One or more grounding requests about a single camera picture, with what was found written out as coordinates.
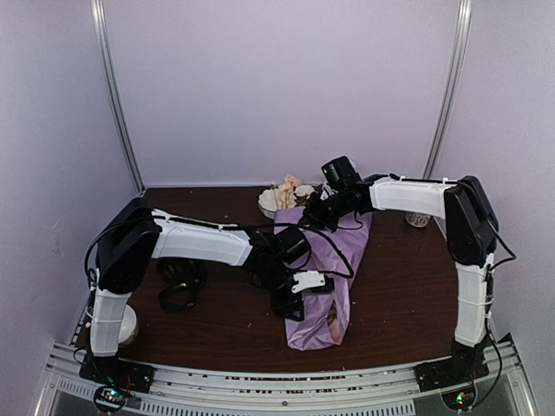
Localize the left aluminium frame post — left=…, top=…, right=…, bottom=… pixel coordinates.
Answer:
left=90, top=0, right=146, bottom=195

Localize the aluminium frame post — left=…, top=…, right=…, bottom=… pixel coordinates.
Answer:
left=422, top=0, right=473, bottom=179
left=90, top=0, right=146, bottom=195

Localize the scalloped white bowl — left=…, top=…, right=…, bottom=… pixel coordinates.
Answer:
left=258, top=188, right=278, bottom=219

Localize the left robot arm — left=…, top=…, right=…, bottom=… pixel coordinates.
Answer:
left=89, top=198, right=309, bottom=385

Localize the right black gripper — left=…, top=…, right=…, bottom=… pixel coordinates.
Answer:
left=300, top=189, right=357, bottom=231

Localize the right aluminium frame post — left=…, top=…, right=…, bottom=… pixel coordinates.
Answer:
left=422, top=0, right=473, bottom=179

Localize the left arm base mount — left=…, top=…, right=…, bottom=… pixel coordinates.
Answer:
left=79, top=360, right=154, bottom=393

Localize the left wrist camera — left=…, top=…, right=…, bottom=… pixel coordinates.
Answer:
left=291, top=270, right=335, bottom=294

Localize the pink wrapping paper sheet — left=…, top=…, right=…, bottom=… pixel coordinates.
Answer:
left=285, top=213, right=372, bottom=351

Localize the peach flower stem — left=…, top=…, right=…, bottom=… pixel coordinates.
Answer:
left=271, top=174, right=302, bottom=210

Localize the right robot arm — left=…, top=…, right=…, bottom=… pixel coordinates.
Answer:
left=303, top=156, right=499, bottom=383

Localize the black printed ribbon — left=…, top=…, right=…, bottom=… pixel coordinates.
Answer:
left=156, top=257, right=207, bottom=314

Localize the patterned mug orange inside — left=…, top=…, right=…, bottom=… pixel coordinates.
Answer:
left=404, top=212, right=431, bottom=229

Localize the round white bowl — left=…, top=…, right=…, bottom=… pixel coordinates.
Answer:
left=118, top=305, right=139, bottom=347

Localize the front aluminium rail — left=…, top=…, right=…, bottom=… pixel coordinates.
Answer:
left=34, top=341, right=537, bottom=416

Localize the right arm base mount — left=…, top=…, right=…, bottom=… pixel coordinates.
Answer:
left=415, top=357, right=489, bottom=393

